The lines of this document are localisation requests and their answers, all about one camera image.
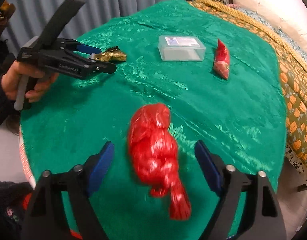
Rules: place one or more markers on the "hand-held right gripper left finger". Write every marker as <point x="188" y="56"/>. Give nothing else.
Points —
<point x="101" y="167"/>

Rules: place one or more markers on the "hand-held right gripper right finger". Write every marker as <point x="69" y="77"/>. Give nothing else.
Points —
<point x="208" y="167"/>

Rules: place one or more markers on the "clear plastic box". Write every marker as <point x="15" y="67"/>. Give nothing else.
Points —
<point x="181" y="52"/>

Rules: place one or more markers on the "green shiny table cloth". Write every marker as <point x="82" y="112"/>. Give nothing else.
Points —
<point x="148" y="90"/>

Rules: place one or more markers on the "teal patterned bed sheet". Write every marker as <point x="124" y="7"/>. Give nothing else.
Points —
<point x="281" y="32"/>

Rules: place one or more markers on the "red snack packet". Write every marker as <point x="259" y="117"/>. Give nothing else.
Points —
<point x="221" y="62"/>

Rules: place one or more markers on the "red plastic bag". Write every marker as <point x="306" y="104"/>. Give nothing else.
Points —
<point x="153" y="150"/>

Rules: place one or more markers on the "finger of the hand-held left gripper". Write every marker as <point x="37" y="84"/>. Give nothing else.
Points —
<point x="103" y="68"/>
<point x="89" y="49"/>

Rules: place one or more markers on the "person's left hand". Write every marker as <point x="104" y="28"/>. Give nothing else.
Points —
<point x="8" y="85"/>

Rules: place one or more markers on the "gold foil wrapper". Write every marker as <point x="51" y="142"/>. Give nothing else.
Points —
<point x="113" y="56"/>

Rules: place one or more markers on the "brown gold bag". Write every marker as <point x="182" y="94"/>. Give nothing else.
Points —
<point x="6" y="12"/>

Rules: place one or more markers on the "dark cloth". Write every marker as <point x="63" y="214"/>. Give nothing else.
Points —
<point x="8" y="205"/>

